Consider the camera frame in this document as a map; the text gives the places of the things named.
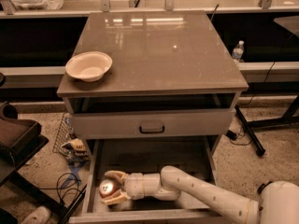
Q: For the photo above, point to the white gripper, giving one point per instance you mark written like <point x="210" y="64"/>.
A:
<point x="135" y="186"/>

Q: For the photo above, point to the red coke can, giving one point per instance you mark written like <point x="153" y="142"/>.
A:
<point x="107" y="187"/>

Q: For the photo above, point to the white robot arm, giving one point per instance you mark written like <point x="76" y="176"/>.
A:
<point x="278" y="201"/>

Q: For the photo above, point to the open grey bottom drawer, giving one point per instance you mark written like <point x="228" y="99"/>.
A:
<point x="149" y="155"/>

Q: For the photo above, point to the closed grey drawer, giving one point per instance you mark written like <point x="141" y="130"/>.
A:
<point x="126" y="125"/>

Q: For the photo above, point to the grey drawer cabinet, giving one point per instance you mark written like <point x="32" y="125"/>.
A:
<point x="161" y="62"/>

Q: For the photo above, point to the snack chip bag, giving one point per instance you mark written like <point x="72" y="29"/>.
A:
<point x="74" y="150"/>

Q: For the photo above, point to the white shoe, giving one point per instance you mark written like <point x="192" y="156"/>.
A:
<point x="40" y="216"/>

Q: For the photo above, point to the dark office chair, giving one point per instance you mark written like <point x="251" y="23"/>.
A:
<point x="20" y="140"/>

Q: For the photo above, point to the white paper bowl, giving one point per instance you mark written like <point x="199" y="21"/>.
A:
<point x="88" y="66"/>

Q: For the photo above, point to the black chair caster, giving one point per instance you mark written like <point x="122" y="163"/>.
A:
<point x="263" y="186"/>

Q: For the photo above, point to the black stand leg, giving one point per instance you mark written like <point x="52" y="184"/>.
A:
<point x="254" y="140"/>

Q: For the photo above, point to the clear plastic water bottle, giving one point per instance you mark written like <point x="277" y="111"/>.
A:
<point x="238" y="51"/>

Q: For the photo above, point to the black drawer handle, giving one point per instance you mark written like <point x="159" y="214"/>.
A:
<point x="151" y="130"/>

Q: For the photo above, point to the wire mesh basket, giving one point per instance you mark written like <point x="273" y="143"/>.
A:
<point x="64" y="135"/>

